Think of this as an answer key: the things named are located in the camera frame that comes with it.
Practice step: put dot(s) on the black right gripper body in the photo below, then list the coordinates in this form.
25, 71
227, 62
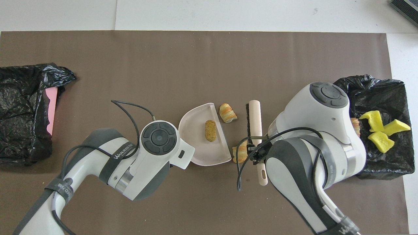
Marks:
265, 151

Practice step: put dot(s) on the orange striped croissant piece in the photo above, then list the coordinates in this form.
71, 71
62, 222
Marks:
228, 113
240, 153

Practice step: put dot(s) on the brown breaded nugget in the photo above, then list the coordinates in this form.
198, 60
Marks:
210, 130

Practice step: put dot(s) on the pale pink plastic dustpan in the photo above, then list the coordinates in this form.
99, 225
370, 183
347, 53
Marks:
202, 150

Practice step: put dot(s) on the beige crusty bread chunk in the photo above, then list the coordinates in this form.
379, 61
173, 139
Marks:
356, 127

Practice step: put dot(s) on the yellow sponge piece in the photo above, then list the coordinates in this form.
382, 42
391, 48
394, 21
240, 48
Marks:
372, 120
380, 142
396, 127

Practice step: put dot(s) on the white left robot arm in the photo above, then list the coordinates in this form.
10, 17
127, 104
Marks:
98, 163

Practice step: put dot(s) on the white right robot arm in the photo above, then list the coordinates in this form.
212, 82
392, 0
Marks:
313, 114

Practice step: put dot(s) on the black plastic trash bag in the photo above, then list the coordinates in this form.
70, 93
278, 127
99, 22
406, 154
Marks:
19, 114
392, 98

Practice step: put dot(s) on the pink plastic bin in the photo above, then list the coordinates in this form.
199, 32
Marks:
51, 107

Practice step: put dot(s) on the brown paper table mat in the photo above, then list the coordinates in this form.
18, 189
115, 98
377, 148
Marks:
163, 65

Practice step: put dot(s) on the dark ribbed device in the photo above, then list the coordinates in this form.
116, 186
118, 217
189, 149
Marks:
408, 8

